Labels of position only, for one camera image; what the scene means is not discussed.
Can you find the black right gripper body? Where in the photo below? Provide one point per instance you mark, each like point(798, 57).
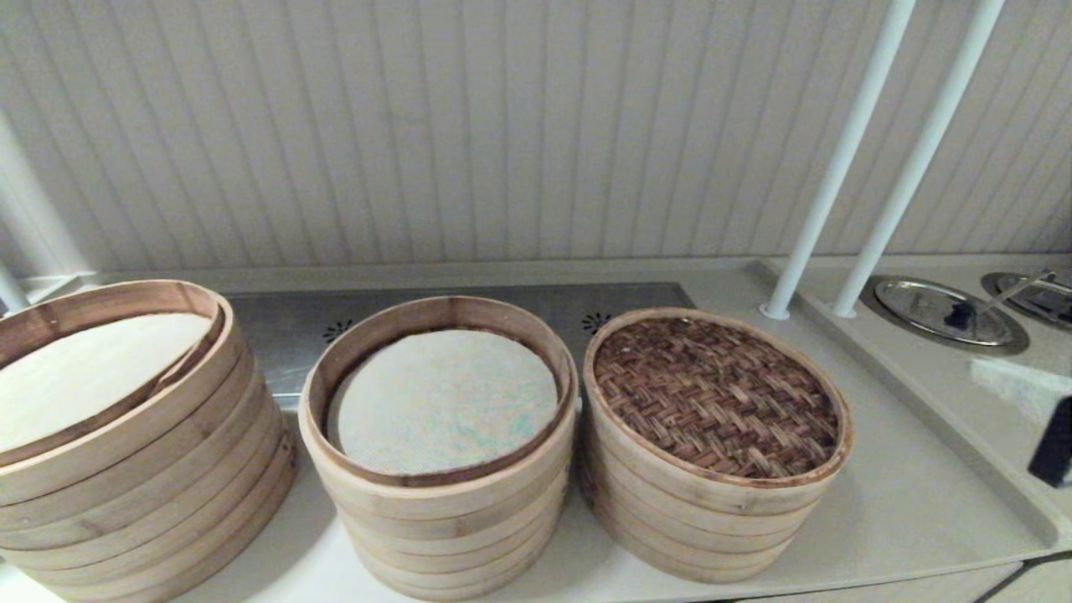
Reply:
point(1057, 444)

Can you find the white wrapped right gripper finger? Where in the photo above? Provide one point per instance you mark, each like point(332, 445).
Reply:
point(1009, 400)
point(1026, 377)

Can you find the woven bamboo steamer lid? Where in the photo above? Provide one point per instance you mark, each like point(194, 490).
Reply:
point(712, 394)

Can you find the round steel recessed lid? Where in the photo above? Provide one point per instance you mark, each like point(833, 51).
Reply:
point(1051, 306)

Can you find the round steel lid black knob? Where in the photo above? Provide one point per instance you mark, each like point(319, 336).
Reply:
point(913, 306)

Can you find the bamboo steamer stack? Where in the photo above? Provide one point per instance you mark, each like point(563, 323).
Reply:
point(452, 536)
point(670, 544)
point(151, 502)

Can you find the stained white steamer liner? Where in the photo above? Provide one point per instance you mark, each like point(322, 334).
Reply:
point(444, 402)

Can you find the white round steamer liner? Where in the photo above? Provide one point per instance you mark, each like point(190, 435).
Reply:
point(84, 377)

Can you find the stainless steel drain panel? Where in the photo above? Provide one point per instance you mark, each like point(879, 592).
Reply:
point(276, 327)

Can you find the thick white pole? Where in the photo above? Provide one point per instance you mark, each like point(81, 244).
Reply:
point(33, 218)

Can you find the short white pole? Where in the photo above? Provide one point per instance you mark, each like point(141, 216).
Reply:
point(8, 289)

